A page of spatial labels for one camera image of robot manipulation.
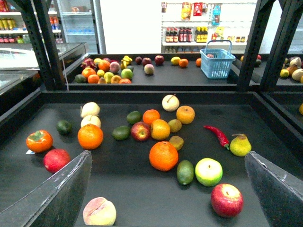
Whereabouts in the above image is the green lime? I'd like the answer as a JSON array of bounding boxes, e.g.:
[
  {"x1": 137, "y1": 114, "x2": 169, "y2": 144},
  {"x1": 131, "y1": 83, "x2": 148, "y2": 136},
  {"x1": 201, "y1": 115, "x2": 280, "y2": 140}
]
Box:
[
  {"x1": 112, "y1": 125, "x2": 131, "y2": 140},
  {"x1": 126, "y1": 111, "x2": 143, "y2": 125},
  {"x1": 177, "y1": 160, "x2": 194, "y2": 185}
]

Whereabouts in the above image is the black metal shelf rack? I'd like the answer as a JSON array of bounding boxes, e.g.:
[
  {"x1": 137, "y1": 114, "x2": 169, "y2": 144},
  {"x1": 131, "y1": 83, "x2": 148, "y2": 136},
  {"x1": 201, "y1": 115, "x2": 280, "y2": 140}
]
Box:
[{"x1": 0, "y1": 0, "x2": 303, "y2": 227}]

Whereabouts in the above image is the brown kiwi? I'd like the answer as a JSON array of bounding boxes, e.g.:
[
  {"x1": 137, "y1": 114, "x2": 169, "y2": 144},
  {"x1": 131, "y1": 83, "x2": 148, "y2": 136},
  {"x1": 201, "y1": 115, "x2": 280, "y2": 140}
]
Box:
[
  {"x1": 168, "y1": 119, "x2": 182, "y2": 133},
  {"x1": 169, "y1": 135, "x2": 184, "y2": 151}
]

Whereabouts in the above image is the yellow orange fruit back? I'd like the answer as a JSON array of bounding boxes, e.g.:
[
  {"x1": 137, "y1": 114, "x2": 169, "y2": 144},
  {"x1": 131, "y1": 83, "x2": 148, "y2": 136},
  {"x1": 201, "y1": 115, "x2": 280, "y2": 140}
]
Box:
[{"x1": 176, "y1": 105, "x2": 195, "y2": 125}]

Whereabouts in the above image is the glass top freezer chest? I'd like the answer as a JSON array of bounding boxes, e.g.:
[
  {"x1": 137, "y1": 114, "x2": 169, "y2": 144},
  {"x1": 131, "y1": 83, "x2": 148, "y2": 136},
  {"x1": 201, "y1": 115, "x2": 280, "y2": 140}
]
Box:
[{"x1": 0, "y1": 43, "x2": 88, "y2": 115}]

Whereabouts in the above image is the brown kiwi lower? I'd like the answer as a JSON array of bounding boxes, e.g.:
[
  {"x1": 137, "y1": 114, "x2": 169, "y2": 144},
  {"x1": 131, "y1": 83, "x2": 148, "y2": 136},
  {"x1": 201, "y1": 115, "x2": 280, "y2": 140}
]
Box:
[{"x1": 169, "y1": 135, "x2": 184, "y2": 151}]

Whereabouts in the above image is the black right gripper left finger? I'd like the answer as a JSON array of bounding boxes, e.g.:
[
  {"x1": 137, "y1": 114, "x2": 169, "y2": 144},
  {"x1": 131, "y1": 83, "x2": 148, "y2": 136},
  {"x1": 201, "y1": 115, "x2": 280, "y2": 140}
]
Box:
[{"x1": 0, "y1": 150, "x2": 92, "y2": 227}]

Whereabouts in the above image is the red apple front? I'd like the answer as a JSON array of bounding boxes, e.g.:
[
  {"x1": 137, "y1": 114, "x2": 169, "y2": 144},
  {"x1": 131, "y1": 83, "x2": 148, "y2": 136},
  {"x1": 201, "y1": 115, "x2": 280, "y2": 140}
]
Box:
[{"x1": 211, "y1": 183, "x2": 244, "y2": 218}]

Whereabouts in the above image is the yellow orange fruit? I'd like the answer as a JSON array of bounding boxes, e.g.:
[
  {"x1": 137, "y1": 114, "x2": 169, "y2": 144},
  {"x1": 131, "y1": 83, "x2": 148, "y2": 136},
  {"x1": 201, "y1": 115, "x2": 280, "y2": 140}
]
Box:
[
  {"x1": 151, "y1": 119, "x2": 170, "y2": 140},
  {"x1": 176, "y1": 105, "x2": 195, "y2": 125}
]

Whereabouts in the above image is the pale peach fruit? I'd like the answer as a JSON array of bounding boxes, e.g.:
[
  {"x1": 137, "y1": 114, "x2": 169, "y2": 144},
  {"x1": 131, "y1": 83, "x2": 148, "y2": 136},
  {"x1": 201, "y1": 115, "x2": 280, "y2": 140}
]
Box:
[{"x1": 83, "y1": 197, "x2": 116, "y2": 226}]

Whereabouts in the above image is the yellow orange fruit centre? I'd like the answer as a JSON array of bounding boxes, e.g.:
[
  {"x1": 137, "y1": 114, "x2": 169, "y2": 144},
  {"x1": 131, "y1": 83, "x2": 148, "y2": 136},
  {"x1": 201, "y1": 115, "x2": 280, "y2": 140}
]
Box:
[{"x1": 151, "y1": 119, "x2": 170, "y2": 140}]

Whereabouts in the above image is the yellow green pear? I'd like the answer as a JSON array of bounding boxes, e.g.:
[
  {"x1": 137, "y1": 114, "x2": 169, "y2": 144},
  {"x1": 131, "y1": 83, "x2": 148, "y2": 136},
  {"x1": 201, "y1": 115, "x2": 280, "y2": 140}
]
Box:
[{"x1": 230, "y1": 133, "x2": 252, "y2": 157}]

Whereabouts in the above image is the red pomegranate fruit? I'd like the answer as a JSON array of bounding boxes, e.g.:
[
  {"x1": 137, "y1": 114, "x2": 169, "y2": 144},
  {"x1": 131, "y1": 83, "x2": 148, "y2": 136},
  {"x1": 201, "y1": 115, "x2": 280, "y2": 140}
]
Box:
[{"x1": 43, "y1": 148, "x2": 71, "y2": 174}]

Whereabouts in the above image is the left drinks shelf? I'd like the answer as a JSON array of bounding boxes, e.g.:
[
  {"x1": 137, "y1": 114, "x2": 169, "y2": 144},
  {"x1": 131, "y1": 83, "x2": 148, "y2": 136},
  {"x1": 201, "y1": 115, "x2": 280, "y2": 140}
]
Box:
[{"x1": 0, "y1": 0, "x2": 63, "y2": 44}]

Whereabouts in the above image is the large orange left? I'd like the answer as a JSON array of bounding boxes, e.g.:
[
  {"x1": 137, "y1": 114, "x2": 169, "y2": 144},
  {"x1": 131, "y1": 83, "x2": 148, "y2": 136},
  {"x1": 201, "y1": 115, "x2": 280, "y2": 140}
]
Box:
[{"x1": 78, "y1": 124, "x2": 104, "y2": 150}]

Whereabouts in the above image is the red yellow apple centre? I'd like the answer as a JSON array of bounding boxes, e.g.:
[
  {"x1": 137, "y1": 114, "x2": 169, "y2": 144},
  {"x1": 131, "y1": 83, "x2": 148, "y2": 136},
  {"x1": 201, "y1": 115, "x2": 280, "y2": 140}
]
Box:
[{"x1": 131, "y1": 122, "x2": 151, "y2": 141}]

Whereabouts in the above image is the white round pear back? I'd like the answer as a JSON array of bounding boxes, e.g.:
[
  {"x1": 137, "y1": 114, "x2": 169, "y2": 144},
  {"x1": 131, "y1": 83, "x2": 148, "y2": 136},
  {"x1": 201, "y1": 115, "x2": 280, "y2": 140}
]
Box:
[{"x1": 162, "y1": 94, "x2": 179, "y2": 112}]

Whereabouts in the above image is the blue plastic basket far shelf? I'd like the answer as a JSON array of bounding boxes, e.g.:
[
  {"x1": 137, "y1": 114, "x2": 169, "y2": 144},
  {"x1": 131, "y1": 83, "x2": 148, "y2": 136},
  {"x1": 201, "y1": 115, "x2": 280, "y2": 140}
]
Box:
[{"x1": 200, "y1": 40, "x2": 236, "y2": 79}]

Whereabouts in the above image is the large orange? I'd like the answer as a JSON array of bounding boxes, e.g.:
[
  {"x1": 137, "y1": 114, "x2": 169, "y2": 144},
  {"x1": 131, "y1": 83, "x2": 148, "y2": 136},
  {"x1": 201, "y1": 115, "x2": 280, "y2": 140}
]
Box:
[
  {"x1": 78, "y1": 124, "x2": 104, "y2": 150},
  {"x1": 149, "y1": 141, "x2": 178, "y2": 172}
]

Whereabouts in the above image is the brown kiwi upper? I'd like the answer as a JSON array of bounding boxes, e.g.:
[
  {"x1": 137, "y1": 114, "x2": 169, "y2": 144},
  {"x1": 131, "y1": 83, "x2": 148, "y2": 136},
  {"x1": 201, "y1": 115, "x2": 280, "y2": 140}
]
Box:
[{"x1": 168, "y1": 119, "x2": 182, "y2": 133}]

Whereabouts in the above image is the dark avocado left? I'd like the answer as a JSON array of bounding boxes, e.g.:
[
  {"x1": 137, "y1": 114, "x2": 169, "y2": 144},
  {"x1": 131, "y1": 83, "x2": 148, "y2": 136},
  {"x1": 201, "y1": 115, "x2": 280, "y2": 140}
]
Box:
[{"x1": 56, "y1": 120, "x2": 72, "y2": 135}]

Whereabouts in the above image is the large orange centre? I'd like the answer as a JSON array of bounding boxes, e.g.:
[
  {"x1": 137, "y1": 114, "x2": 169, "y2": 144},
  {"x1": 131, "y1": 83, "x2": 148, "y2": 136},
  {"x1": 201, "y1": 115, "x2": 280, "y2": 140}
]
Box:
[{"x1": 149, "y1": 141, "x2": 178, "y2": 172}]

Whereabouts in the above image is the small orange back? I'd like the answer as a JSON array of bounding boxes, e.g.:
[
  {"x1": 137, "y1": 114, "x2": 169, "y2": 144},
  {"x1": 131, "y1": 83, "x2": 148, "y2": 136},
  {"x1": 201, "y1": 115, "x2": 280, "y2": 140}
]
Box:
[{"x1": 143, "y1": 109, "x2": 160, "y2": 126}]

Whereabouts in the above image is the white wall goods shelf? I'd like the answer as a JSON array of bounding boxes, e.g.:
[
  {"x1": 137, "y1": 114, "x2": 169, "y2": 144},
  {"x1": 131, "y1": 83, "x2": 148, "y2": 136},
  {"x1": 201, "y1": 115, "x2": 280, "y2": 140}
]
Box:
[{"x1": 161, "y1": 0, "x2": 257, "y2": 54}]

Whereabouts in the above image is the green lime centre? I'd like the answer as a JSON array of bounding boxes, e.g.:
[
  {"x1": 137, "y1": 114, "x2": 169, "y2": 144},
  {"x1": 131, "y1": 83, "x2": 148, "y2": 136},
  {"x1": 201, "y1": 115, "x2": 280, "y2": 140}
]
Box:
[{"x1": 112, "y1": 125, "x2": 131, "y2": 140}]

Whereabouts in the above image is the orange persimmon fruit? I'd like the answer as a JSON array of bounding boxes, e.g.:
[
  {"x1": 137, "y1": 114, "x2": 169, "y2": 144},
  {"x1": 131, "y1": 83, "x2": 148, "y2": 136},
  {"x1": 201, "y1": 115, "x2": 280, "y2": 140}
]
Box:
[{"x1": 26, "y1": 130, "x2": 53, "y2": 153}]

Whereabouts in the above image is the green lime front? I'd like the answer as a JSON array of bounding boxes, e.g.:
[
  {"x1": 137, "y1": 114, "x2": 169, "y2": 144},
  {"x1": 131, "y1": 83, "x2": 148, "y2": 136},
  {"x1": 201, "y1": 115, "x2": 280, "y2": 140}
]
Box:
[{"x1": 177, "y1": 160, "x2": 194, "y2": 185}]

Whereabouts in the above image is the green lime upper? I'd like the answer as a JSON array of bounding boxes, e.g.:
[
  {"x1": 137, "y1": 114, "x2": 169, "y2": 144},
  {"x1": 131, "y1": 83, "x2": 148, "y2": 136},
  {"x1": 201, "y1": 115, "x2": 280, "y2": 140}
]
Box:
[{"x1": 126, "y1": 111, "x2": 143, "y2": 125}]

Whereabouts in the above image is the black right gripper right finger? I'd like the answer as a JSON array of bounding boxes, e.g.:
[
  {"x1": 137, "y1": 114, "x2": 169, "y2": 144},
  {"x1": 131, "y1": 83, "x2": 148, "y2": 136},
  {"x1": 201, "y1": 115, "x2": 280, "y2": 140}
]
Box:
[{"x1": 245, "y1": 151, "x2": 303, "y2": 227}]

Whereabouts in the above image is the green apple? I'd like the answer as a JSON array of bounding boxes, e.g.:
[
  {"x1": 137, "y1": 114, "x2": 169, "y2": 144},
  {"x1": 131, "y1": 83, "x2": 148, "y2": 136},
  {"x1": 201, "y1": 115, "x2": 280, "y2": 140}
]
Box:
[{"x1": 195, "y1": 158, "x2": 223, "y2": 187}]

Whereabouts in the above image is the red chili pepper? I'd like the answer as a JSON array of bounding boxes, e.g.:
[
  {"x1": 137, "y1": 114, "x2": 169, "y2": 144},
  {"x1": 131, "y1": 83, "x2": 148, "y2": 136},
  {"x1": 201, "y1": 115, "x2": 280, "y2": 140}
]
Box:
[{"x1": 203, "y1": 125, "x2": 230, "y2": 150}]

